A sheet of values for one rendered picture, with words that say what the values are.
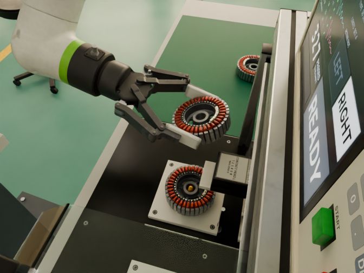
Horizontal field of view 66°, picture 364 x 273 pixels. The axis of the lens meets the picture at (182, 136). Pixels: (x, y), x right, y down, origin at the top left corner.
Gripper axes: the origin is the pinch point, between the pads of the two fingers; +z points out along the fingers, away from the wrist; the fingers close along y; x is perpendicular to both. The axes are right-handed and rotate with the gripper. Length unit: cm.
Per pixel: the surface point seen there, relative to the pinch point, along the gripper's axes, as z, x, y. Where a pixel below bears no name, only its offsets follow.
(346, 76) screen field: 8.1, -30.6, -18.5
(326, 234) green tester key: 9.7, -26.8, -28.4
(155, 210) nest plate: -0.6, 17.4, -14.0
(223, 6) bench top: -11, 22, 86
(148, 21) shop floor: -81, 113, 187
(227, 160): 8.0, 0.9, -5.8
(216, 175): 6.9, 1.2, -9.8
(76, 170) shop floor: -52, 109, 24
